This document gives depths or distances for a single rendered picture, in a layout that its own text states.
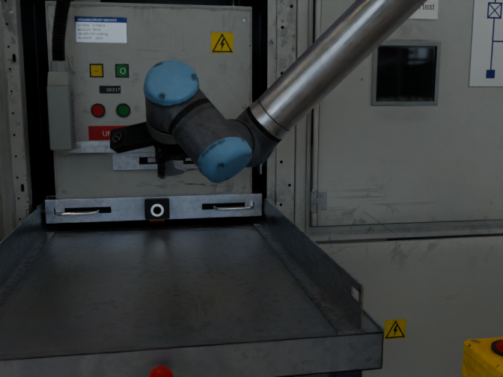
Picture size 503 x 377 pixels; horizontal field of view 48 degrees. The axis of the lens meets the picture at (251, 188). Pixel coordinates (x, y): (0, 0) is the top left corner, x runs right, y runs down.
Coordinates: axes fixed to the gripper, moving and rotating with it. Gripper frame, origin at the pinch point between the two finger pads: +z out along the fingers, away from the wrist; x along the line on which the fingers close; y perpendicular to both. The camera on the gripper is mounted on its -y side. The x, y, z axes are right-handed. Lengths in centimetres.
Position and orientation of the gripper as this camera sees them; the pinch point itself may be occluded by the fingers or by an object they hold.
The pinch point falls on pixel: (159, 165)
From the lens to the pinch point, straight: 129.4
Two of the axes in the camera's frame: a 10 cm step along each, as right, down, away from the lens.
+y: 9.9, -0.3, 1.7
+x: -0.9, -9.3, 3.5
